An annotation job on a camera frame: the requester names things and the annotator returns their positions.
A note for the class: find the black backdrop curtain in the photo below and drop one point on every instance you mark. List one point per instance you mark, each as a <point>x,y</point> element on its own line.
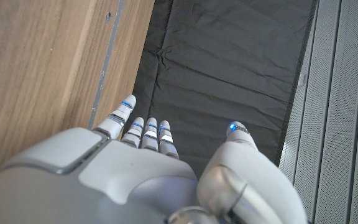
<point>222,68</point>

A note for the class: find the grey five-finger right hand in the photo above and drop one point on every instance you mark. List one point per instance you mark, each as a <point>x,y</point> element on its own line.
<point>120,180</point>

